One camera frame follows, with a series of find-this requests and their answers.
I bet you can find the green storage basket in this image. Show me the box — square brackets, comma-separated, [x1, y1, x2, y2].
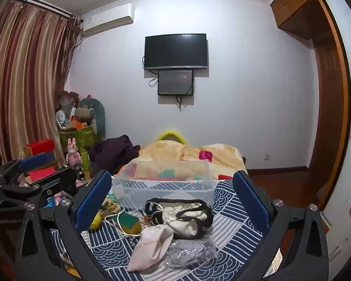
[59, 124, 99, 154]

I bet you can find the wooden wardrobe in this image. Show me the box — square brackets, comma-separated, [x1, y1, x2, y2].
[270, 0, 351, 211]

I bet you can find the peach printed blanket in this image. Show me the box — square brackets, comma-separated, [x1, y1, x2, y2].
[114, 140, 248, 182]

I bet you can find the pink rabbit toy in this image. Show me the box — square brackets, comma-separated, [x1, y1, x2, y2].
[66, 137, 83, 168]

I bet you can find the yellow ball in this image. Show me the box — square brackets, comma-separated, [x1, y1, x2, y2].
[89, 211, 102, 230]

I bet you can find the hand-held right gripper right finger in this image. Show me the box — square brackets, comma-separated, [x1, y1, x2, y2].
[232, 170, 329, 281]

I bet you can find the red box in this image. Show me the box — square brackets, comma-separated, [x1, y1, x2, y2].
[24, 139, 56, 156]

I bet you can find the green bottle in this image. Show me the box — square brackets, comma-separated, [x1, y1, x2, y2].
[81, 149, 91, 172]

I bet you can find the striped red-brown curtain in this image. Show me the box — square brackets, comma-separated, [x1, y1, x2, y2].
[0, 0, 80, 168]

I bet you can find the green plush toy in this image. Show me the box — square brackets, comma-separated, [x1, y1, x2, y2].
[78, 98, 106, 141]

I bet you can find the pile of toys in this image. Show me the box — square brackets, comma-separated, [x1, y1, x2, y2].
[56, 91, 91, 130]

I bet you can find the green and yellow pouch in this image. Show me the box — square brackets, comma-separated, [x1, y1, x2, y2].
[117, 212, 143, 235]

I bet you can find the blue wave-patterned bedsheet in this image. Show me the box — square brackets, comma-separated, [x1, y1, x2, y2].
[50, 178, 282, 281]

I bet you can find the yellow plastic rim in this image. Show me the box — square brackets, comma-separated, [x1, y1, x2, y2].
[154, 129, 189, 146]

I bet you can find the clear plastic bag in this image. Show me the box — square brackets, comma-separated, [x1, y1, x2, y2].
[164, 234, 219, 269]

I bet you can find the dark purple clothing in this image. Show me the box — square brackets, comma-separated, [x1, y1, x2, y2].
[88, 135, 141, 175]

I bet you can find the small black monitor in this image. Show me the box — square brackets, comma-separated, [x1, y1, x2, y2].
[157, 70, 194, 96]

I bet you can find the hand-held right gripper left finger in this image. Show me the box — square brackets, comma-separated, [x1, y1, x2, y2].
[15, 170, 117, 281]

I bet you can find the black and cream pouch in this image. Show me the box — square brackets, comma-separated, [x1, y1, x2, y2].
[144, 197, 215, 240]

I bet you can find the curtain rail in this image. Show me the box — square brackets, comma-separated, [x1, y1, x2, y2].
[2, 0, 83, 22]

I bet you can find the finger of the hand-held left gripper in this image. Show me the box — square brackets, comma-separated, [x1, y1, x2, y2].
[0, 166, 78, 211]
[0, 152, 59, 187]

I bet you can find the clear plastic storage box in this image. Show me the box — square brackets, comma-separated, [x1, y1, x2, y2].
[111, 158, 216, 212]

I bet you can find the white air conditioner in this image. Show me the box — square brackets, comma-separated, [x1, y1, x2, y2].
[80, 3, 134, 38]

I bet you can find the beige knitted toy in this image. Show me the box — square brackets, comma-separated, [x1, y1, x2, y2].
[101, 197, 124, 216]

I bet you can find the black cylinder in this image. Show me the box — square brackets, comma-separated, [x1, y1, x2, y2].
[74, 164, 86, 181]

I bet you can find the white cord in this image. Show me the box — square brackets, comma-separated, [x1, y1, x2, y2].
[103, 207, 141, 238]

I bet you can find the black wall television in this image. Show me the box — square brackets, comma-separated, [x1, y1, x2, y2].
[144, 33, 209, 70]

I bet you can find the pink box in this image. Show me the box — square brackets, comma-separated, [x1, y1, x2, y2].
[29, 167, 58, 182]

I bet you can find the pink cloth bag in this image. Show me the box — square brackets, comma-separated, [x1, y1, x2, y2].
[126, 225, 174, 272]

